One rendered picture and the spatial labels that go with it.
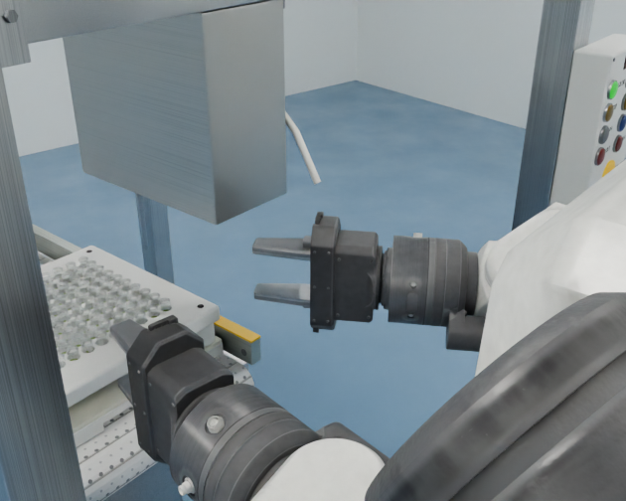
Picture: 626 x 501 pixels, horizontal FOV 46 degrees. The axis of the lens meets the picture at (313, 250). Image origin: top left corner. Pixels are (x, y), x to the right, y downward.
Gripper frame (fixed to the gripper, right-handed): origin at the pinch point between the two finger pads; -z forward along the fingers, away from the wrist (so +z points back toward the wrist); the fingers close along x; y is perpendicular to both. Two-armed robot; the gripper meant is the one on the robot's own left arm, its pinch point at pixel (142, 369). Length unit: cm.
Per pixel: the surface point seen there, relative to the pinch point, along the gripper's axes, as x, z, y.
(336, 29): 67, -333, 344
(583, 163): 5, -7, 84
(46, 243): 13, -52, 13
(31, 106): 81, -341, 125
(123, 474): 17.2, -7.2, 0.1
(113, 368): 8.3, -12.2, 3.0
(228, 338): 12.6, -13.9, 18.3
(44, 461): 2.8, 1.7, -9.7
